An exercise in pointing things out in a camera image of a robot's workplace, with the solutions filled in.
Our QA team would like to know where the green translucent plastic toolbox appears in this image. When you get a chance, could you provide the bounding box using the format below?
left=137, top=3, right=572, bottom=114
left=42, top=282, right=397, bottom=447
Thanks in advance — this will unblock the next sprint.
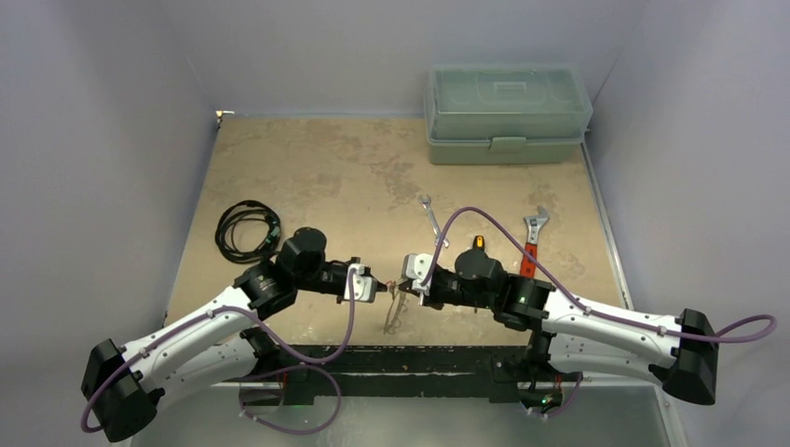
left=424, top=63, right=593, bottom=165

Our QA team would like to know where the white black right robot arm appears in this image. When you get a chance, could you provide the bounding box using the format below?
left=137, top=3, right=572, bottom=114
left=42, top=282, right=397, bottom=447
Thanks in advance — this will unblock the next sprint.
left=398, top=250, right=719, bottom=406

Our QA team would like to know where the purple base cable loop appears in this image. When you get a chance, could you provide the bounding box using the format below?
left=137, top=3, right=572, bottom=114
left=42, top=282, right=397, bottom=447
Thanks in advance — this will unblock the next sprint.
left=238, top=363, right=345, bottom=436

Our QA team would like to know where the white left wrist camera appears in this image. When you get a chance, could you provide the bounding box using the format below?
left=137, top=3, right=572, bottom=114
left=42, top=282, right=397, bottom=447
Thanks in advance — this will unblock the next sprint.
left=342, top=263, right=379, bottom=304

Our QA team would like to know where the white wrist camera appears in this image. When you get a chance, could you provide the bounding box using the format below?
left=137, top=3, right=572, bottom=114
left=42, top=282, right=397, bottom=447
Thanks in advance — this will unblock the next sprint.
left=401, top=253, right=433, bottom=298
left=342, top=263, right=379, bottom=304

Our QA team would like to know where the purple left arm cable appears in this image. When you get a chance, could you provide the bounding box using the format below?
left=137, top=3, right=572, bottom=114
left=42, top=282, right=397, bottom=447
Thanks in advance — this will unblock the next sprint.
left=80, top=266, right=360, bottom=434

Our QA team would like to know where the coiled black cable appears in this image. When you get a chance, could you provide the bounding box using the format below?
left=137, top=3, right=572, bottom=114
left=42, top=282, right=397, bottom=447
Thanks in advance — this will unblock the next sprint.
left=214, top=199, right=282, bottom=264

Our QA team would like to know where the adjustable wrench red handle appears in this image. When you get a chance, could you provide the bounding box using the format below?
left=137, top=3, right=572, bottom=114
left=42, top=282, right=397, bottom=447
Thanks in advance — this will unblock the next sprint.
left=520, top=206, right=550, bottom=278

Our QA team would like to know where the small silver open-end wrench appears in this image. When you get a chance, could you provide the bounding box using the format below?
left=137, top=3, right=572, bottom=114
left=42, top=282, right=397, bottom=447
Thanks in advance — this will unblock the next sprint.
left=417, top=195, right=449, bottom=248

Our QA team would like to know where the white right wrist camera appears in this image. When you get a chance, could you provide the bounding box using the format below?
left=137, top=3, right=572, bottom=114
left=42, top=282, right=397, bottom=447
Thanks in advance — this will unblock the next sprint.
left=401, top=253, right=433, bottom=298

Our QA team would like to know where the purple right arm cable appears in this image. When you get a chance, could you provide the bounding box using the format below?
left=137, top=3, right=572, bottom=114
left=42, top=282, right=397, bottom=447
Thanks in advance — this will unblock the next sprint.
left=419, top=206, right=778, bottom=345

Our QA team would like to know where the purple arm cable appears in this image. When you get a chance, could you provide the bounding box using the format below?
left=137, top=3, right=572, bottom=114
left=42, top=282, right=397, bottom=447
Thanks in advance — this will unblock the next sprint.
left=80, top=266, right=360, bottom=434
left=419, top=206, right=778, bottom=345

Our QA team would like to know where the screwdriver black yellow handle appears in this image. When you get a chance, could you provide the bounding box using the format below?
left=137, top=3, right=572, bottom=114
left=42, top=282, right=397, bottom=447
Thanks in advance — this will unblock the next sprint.
left=472, top=235, right=485, bottom=251

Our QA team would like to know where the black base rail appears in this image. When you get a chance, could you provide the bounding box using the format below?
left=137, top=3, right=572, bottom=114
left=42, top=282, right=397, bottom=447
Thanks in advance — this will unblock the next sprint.
left=271, top=344, right=538, bottom=405

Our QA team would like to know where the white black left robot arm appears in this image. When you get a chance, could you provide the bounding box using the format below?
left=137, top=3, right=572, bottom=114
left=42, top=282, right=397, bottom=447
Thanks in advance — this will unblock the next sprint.
left=80, top=227, right=387, bottom=442

